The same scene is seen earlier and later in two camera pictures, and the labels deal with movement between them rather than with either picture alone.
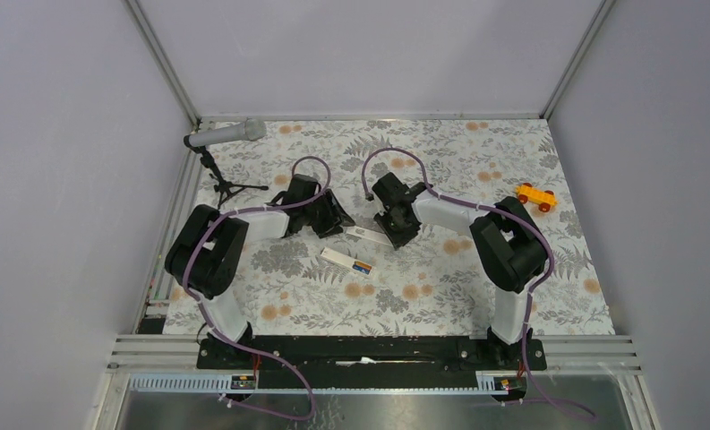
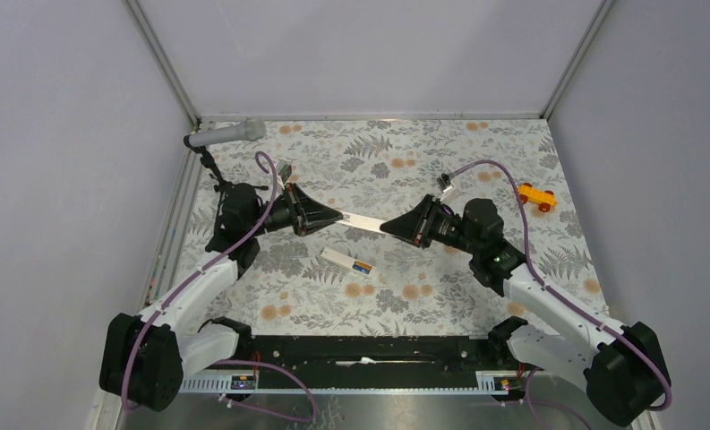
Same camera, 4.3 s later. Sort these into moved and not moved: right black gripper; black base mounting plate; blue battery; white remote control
Moved: right black gripper
Not moved: white remote control; blue battery; black base mounting plate
